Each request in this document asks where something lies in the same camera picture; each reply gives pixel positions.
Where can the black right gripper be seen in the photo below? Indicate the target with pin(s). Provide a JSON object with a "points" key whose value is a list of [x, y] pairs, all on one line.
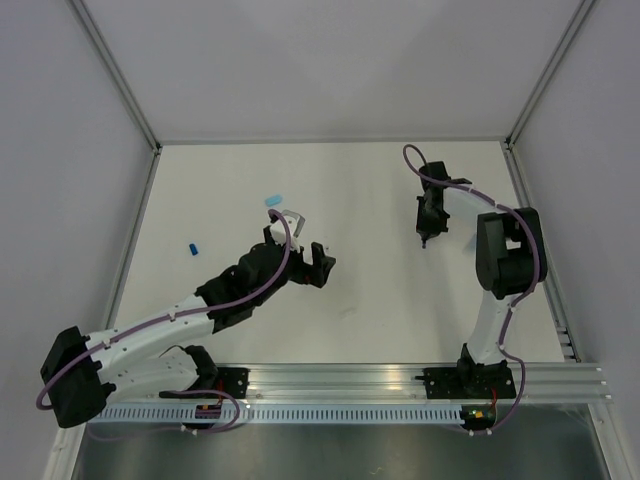
{"points": [[427, 230]]}

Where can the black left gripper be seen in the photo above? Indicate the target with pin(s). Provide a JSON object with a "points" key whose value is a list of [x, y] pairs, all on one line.
{"points": [[312, 274]]}

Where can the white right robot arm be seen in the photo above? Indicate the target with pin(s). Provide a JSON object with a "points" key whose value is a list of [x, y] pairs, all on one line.
{"points": [[510, 261]]}

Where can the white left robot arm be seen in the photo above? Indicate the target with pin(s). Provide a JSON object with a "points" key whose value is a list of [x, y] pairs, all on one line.
{"points": [[83, 373]]}

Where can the light blue pen cap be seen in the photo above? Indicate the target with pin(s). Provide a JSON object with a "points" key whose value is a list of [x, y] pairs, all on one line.
{"points": [[273, 200]]}

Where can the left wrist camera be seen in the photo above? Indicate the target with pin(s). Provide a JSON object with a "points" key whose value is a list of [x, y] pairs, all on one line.
{"points": [[285, 227]]}

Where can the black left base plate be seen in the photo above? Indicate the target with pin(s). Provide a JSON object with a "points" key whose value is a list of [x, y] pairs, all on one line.
{"points": [[230, 380]]}

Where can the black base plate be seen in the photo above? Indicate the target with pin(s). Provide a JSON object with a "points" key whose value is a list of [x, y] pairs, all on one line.
{"points": [[230, 380], [478, 383]]}

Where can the white slotted cable duct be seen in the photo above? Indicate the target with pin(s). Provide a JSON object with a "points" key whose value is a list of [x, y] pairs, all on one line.
{"points": [[349, 414]]}

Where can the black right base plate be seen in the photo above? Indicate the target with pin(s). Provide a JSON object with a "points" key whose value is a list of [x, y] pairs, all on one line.
{"points": [[478, 383]]}

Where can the aluminium mounting rail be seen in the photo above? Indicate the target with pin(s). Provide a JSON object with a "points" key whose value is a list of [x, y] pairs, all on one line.
{"points": [[400, 383]]}

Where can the right aluminium frame post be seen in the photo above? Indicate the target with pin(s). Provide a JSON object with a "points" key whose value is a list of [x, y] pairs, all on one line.
{"points": [[568, 37]]}

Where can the aluminium frame post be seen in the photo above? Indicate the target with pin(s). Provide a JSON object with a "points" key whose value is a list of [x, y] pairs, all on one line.
{"points": [[568, 37], [104, 54]]}

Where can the left aluminium frame post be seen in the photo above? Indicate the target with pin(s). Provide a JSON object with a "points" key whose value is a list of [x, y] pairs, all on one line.
{"points": [[104, 54]]}

